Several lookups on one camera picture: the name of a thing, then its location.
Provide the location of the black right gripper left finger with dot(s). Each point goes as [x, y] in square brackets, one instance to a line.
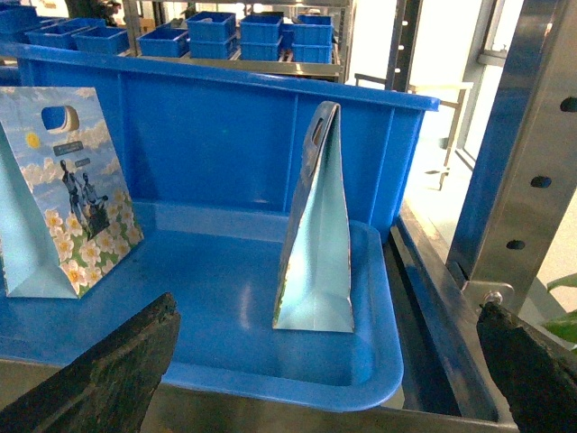
[109, 387]

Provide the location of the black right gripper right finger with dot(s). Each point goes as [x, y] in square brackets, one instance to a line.
[536, 375]

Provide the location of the flower gift bag with figures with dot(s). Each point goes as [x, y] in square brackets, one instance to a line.
[67, 217]

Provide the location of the flower gift bag side-on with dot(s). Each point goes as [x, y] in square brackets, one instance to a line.
[315, 269]

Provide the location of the blue plastic tray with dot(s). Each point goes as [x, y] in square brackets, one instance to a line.
[221, 266]

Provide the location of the large blue plastic bin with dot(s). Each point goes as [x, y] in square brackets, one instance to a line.
[229, 138]

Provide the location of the small blue bin on shelf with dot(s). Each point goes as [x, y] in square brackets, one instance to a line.
[260, 29]
[313, 30]
[164, 42]
[211, 26]

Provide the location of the steel rack front rail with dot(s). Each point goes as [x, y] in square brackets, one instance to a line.
[178, 407]

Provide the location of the steel rack upright post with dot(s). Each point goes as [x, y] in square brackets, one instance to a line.
[525, 174]

